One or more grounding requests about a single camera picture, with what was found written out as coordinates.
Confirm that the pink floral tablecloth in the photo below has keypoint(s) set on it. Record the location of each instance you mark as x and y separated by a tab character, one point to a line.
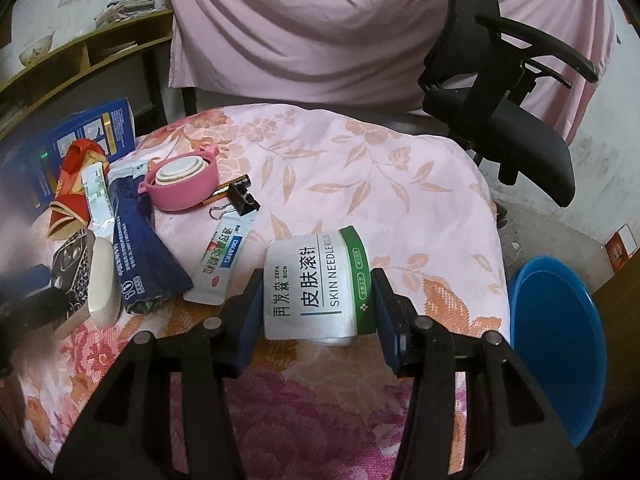
375	175

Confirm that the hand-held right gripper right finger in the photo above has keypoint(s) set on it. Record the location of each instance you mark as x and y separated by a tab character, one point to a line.
387	330

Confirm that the white oblong case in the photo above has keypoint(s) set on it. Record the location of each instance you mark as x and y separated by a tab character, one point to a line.
104	282

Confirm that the dark blue foil packet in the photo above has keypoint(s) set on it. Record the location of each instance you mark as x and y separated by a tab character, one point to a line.
142	255

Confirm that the blue plastic basin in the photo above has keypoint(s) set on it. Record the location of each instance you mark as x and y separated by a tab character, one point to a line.
555	340

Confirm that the black patterned box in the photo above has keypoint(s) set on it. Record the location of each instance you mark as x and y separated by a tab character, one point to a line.
72	270

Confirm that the thin silver packet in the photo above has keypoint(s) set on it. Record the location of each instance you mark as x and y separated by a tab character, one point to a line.
222	260

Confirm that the small white green packet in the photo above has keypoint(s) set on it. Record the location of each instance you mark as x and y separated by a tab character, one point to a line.
97	195

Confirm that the pink collapsible cup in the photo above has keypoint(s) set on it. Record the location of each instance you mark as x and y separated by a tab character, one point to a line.
182	180

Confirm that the wooden shelf unit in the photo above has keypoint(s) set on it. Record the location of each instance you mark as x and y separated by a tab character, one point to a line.
85	55

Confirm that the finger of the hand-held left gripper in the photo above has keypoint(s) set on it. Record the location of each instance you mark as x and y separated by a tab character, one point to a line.
30	300

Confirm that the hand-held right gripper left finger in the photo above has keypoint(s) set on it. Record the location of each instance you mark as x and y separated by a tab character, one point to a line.
252	320

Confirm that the pink hanging sheet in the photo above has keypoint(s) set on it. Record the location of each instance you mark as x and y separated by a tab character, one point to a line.
310	30

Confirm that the black office chair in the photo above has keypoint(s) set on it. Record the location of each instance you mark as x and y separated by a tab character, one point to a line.
500	110

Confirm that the brown pencil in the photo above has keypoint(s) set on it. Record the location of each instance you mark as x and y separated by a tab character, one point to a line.
232	184

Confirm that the white pouch with green label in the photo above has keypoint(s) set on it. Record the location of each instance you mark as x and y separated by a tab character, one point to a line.
315	290

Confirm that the black binder clip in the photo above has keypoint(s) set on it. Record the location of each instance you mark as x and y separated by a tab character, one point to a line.
240	200

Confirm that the red paper packet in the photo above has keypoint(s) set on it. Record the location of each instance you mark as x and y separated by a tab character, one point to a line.
70	180

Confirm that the white patterned bowl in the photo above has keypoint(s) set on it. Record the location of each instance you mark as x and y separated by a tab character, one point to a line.
36	50

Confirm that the pile of papers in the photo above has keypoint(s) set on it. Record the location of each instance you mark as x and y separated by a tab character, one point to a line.
130	7

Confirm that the small red box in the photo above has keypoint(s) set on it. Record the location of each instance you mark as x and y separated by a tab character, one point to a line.
621	247

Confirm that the blue cardboard box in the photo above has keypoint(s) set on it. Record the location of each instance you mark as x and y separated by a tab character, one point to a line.
112	125

